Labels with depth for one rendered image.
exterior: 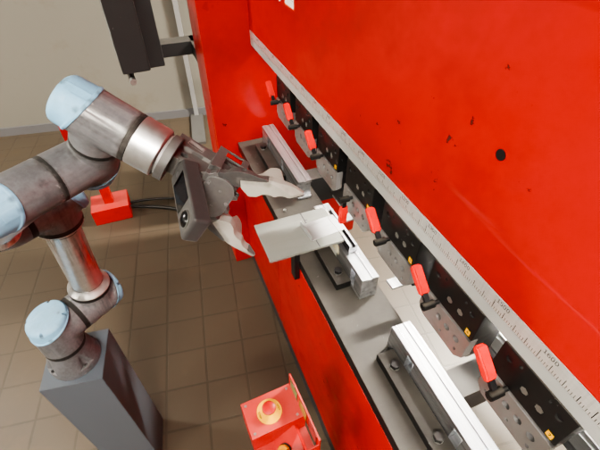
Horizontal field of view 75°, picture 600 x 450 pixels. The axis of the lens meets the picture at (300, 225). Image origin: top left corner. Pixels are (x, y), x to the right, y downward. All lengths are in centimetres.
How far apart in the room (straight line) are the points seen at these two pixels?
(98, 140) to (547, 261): 64
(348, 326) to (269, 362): 99
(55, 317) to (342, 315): 83
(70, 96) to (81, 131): 4
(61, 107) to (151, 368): 184
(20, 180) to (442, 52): 66
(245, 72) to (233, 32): 18
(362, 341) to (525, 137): 81
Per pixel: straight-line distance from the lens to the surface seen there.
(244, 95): 198
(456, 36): 71
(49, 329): 130
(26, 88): 445
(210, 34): 186
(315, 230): 135
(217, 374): 220
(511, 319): 75
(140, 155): 59
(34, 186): 65
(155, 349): 236
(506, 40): 64
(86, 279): 125
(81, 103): 60
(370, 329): 128
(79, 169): 67
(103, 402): 157
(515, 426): 87
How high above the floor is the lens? 194
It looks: 43 degrees down
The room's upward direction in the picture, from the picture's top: straight up
